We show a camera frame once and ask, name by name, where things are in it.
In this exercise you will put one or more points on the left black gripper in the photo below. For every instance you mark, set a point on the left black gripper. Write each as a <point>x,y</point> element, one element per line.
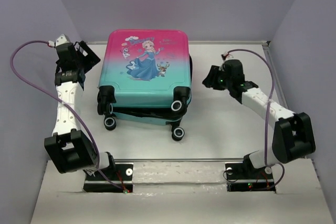
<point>90,59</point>

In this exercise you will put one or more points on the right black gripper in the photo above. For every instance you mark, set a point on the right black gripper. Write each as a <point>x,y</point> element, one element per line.
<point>210,81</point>

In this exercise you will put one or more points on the pink and teal suitcase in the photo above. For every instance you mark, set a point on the pink and teal suitcase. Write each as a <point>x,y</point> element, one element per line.
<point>146,77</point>

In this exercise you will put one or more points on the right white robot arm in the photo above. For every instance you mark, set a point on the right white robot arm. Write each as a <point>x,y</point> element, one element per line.
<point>293,136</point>

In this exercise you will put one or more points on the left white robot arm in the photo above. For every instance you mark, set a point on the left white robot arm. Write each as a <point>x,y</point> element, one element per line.
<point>71,147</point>

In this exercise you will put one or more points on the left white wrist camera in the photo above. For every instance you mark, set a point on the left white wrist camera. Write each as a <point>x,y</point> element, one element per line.
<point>61,40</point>

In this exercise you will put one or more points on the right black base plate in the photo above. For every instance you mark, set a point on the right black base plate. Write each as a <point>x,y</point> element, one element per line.
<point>240,181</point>

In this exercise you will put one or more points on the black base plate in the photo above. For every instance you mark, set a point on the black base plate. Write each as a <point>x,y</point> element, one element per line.
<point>121,178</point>
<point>240,181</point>

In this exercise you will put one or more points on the metal rail strip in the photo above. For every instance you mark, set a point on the metal rail strip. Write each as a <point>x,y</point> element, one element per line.
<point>179,160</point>

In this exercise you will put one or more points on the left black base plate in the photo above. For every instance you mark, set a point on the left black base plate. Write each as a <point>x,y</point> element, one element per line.
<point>121,178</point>

